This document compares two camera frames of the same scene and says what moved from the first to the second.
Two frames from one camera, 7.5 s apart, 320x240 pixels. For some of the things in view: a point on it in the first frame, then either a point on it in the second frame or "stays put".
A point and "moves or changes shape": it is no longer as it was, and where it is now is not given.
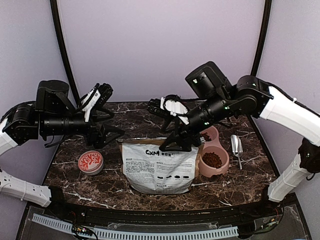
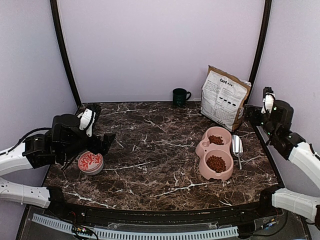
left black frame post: x=60 y=31 stays put
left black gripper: x=98 y=139 -> x=95 y=148
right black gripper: x=179 y=134 -> x=254 y=121
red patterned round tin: x=90 y=162 stays put
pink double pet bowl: x=213 y=146 moves or changes shape
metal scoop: x=237 y=148 stays put
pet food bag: x=149 y=169 moves or changes shape
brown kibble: x=206 y=136 -> x=216 y=140
